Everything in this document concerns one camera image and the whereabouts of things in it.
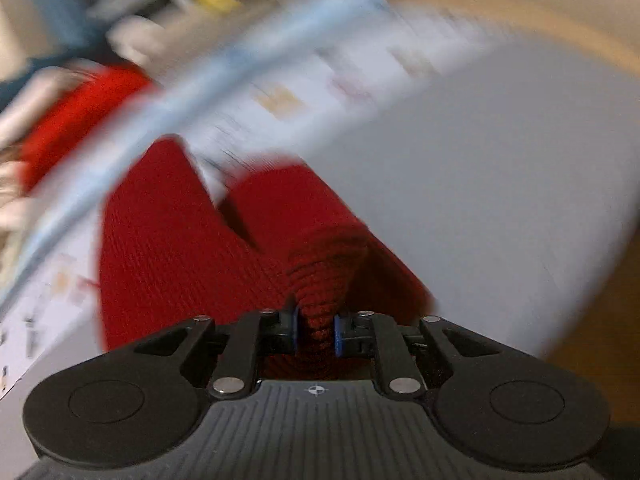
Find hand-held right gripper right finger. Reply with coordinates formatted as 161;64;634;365
332;310;501;402

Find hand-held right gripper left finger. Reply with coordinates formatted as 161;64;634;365
134;307;304;402

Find red knit pants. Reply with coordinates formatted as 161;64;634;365
97;135;437;382

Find printed blanket with blue border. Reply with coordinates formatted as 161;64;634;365
0;0;503;401

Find red knit garment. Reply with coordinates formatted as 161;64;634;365
20;64;157;196

